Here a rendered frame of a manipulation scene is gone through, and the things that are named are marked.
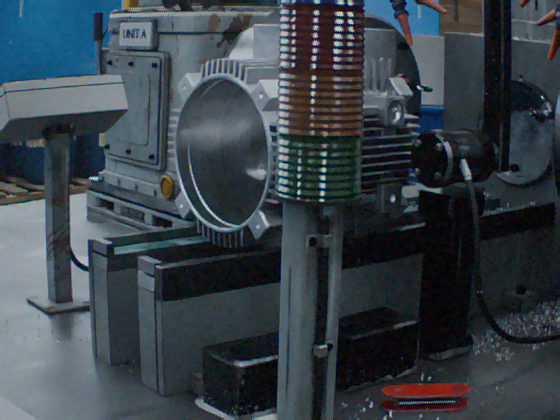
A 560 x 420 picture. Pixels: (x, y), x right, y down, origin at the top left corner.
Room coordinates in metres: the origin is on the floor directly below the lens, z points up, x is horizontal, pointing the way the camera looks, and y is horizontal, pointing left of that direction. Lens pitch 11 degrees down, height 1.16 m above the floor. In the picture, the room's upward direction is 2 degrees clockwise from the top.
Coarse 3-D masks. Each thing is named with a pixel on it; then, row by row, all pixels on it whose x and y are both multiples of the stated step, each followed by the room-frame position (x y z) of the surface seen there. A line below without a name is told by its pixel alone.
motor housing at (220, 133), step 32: (224, 64) 1.02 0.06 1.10; (256, 64) 1.02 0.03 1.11; (192, 96) 1.06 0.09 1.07; (224, 96) 1.09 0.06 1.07; (192, 128) 1.09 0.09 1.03; (224, 128) 1.12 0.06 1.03; (256, 128) 1.15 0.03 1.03; (384, 128) 1.04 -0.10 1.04; (192, 160) 1.09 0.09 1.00; (224, 160) 1.12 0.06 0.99; (256, 160) 1.14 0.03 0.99; (384, 160) 1.06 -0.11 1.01; (192, 192) 1.07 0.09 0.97; (224, 192) 1.09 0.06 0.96; (256, 192) 1.12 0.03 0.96; (224, 224) 1.04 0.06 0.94
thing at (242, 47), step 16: (272, 16) 1.52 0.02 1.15; (368, 16) 1.45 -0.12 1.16; (400, 32) 1.50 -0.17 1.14; (240, 48) 1.49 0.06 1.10; (400, 48) 1.49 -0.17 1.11; (400, 64) 1.49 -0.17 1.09; (416, 64) 1.51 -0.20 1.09; (416, 80) 1.51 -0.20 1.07; (416, 96) 1.51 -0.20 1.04; (416, 112) 1.51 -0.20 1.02
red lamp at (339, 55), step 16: (288, 16) 0.69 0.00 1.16; (304, 16) 0.68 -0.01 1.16; (320, 16) 0.68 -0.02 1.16; (336, 16) 0.68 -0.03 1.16; (352, 16) 0.68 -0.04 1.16; (288, 32) 0.69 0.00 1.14; (304, 32) 0.68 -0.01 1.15; (320, 32) 0.68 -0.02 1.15; (336, 32) 0.68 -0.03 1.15; (352, 32) 0.69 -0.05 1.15; (288, 48) 0.69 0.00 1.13; (304, 48) 0.68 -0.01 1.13; (320, 48) 0.68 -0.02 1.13; (336, 48) 0.68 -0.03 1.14; (352, 48) 0.69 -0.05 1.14; (288, 64) 0.69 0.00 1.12; (304, 64) 0.68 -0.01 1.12; (320, 64) 0.68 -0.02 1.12; (336, 64) 0.68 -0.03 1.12; (352, 64) 0.69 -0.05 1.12
